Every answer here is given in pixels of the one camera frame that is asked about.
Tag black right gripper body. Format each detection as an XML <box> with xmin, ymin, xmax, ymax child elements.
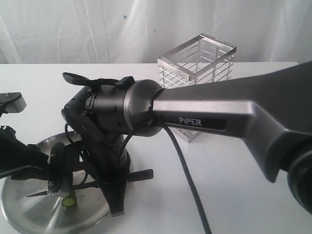
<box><xmin>65</xmin><ymin>131</ymin><xmax>132</xmax><ymax>186</ymax></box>

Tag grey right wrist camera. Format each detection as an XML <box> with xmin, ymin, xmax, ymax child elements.
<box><xmin>47</xmin><ymin>142</ymin><xmax>65</xmax><ymax>196</ymax></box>

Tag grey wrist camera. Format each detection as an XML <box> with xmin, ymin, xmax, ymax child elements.
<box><xmin>47</xmin><ymin>142</ymin><xmax>65</xmax><ymax>196</ymax></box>
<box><xmin>0</xmin><ymin>92</ymin><xmax>26</xmax><ymax>115</ymax></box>

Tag white backdrop curtain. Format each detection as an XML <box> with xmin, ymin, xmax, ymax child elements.
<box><xmin>0</xmin><ymin>0</ymin><xmax>312</xmax><ymax>64</ymax></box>

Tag black kitchen knife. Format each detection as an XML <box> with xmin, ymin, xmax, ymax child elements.
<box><xmin>26</xmin><ymin>169</ymin><xmax>154</xmax><ymax>197</ymax></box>

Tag wire metal utensil holder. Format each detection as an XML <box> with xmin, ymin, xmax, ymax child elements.
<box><xmin>157</xmin><ymin>33</ymin><xmax>237</xmax><ymax>144</ymax></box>

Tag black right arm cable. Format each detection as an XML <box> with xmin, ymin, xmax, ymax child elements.
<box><xmin>62</xmin><ymin>72</ymin><xmax>212</xmax><ymax>234</ymax></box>

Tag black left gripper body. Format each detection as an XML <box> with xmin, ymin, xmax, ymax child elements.
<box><xmin>0</xmin><ymin>126</ymin><xmax>29</xmax><ymax>178</ymax></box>

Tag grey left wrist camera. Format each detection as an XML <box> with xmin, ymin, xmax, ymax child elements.
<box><xmin>0</xmin><ymin>92</ymin><xmax>26</xmax><ymax>115</ymax></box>

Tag round stainless steel plate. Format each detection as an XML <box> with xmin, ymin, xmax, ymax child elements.
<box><xmin>1</xmin><ymin>177</ymin><xmax>112</xmax><ymax>234</ymax></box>

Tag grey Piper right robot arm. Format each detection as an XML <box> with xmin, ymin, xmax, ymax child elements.
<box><xmin>61</xmin><ymin>62</ymin><xmax>312</xmax><ymax>214</ymax></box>

